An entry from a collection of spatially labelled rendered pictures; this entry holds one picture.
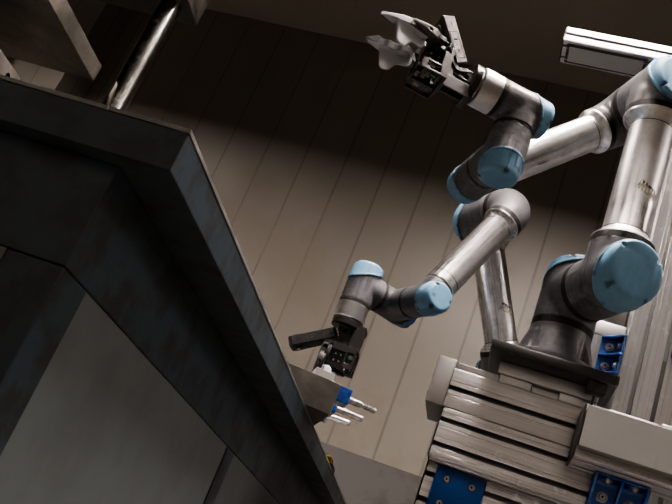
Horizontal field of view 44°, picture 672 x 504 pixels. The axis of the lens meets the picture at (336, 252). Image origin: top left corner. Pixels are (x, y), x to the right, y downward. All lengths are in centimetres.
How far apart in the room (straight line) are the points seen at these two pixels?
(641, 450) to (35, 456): 96
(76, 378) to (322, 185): 329
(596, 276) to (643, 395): 35
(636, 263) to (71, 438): 104
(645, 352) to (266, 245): 239
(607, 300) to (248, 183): 276
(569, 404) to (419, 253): 230
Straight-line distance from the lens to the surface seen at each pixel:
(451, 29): 159
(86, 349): 72
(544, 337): 157
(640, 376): 177
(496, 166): 148
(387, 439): 347
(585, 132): 176
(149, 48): 232
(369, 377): 355
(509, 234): 207
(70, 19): 216
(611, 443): 139
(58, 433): 74
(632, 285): 150
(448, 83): 151
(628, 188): 160
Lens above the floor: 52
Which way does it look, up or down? 22 degrees up
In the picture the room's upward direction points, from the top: 22 degrees clockwise
